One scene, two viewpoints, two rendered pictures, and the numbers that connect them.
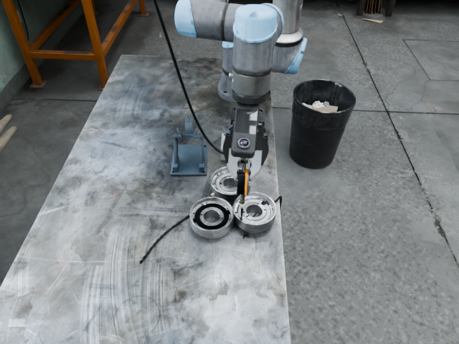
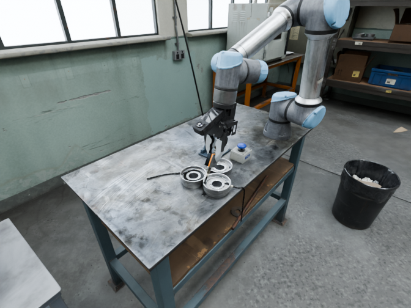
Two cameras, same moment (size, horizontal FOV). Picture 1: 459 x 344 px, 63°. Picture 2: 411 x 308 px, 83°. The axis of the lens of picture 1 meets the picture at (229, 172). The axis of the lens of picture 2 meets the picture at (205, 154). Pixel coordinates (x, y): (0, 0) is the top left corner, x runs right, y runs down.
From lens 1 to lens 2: 0.49 m
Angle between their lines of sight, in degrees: 34
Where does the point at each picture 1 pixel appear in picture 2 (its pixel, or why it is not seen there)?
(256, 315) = (167, 229)
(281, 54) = (299, 111)
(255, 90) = (219, 98)
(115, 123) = not seen: hidden behind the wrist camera
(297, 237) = (299, 260)
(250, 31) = (219, 62)
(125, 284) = (132, 183)
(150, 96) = not seen: hidden behind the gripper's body
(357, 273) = not seen: outside the picture
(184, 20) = (213, 62)
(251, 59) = (218, 78)
